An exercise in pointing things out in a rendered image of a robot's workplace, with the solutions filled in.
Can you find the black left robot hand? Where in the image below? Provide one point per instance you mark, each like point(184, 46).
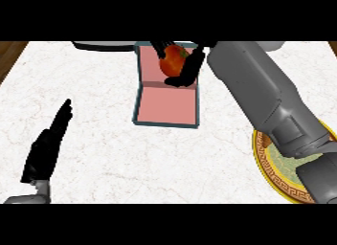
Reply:
point(47, 150)

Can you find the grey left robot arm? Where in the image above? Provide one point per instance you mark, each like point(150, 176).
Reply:
point(32, 194)

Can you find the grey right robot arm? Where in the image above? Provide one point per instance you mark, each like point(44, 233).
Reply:
point(280, 121)

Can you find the teal box with pink inside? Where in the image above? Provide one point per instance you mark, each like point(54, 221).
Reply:
point(166, 102)

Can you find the yellow rimmed patterned plate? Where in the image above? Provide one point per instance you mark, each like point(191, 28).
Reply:
point(277, 166)

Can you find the dark grey rounded appliance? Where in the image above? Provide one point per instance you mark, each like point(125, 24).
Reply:
point(103, 45)

